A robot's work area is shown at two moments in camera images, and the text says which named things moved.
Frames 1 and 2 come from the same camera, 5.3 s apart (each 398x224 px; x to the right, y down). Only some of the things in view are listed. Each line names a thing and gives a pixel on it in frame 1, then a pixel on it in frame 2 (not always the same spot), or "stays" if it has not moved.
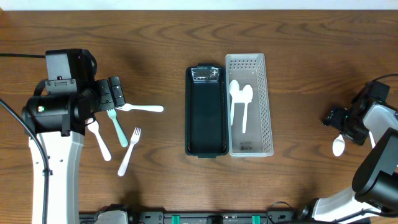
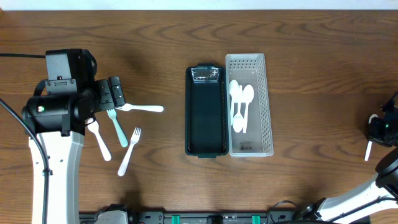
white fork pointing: x=127 y=107 stays
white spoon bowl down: x=338 y=145 -> x=239 y=120
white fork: x=135 y=137 stays
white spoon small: x=234 y=87 stays
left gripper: x=105 y=94 stays
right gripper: x=336 y=119 -> x=379 y=135
